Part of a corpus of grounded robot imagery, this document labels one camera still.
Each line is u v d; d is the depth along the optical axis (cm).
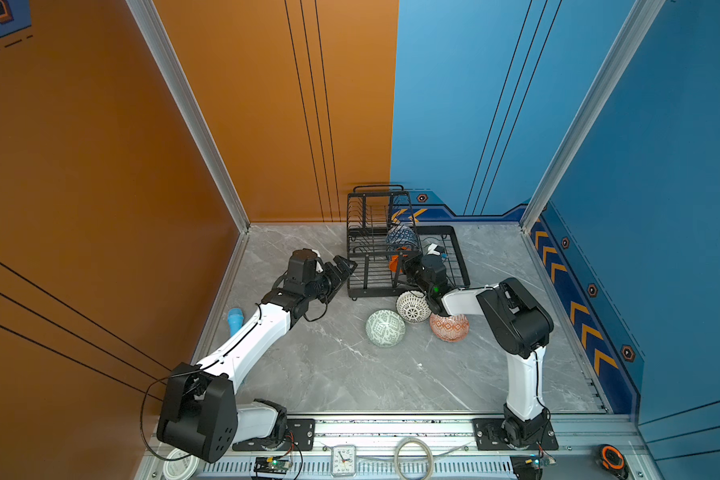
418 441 72
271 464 71
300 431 74
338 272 74
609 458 68
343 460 69
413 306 94
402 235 111
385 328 91
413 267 88
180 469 64
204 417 42
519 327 54
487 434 73
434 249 92
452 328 91
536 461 70
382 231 111
